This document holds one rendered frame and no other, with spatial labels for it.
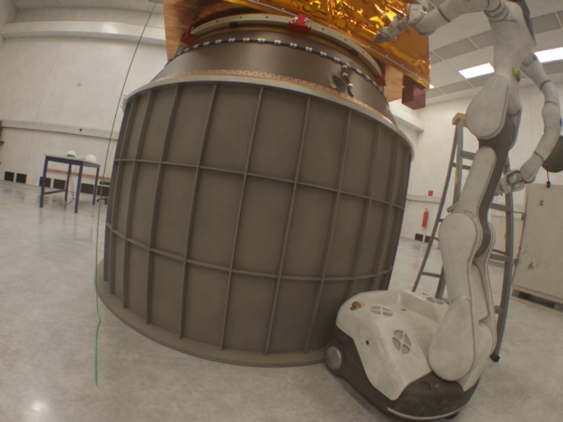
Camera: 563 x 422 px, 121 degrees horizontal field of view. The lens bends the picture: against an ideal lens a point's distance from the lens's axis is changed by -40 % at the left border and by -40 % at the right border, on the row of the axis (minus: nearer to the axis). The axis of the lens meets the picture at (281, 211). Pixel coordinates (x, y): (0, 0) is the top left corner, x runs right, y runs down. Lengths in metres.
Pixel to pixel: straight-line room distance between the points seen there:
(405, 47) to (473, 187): 1.36
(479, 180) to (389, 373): 0.70
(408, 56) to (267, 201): 1.53
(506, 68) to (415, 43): 1.23
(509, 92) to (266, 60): 1.01
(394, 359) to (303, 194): 0.70
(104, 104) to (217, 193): 6.44
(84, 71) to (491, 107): 7.83
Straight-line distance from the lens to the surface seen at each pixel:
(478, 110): 1.02
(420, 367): 1.00
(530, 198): 4.02
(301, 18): 1.59
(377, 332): 0.95
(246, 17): 1.63
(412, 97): 2.11
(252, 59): 1.29
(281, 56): 1.33
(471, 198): 0.99
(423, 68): 2.22
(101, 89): 7.48
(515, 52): 1.16
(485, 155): 1.00
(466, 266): 0.93
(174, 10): 1.83
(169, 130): 1.20
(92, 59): 7.95
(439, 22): 1.15
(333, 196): 1.12
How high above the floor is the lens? 0.70
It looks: 2 degrees down
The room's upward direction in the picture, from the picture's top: 10 degrees clockwise
